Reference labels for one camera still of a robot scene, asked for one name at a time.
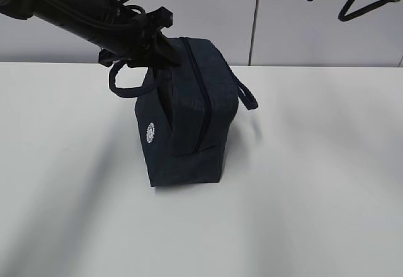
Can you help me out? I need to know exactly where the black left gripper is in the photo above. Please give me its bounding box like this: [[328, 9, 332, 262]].
[[98, 7, 181, 68]]

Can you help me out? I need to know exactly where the dark blue lunch bag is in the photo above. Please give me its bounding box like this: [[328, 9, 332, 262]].
[[109, 37, 258, 188]]

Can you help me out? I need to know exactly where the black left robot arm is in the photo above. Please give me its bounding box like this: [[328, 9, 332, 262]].
[[1, 0, 180, 68]]

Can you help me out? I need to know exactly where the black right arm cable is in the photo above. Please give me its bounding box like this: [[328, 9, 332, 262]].
[[338, 0, 400, 23]]

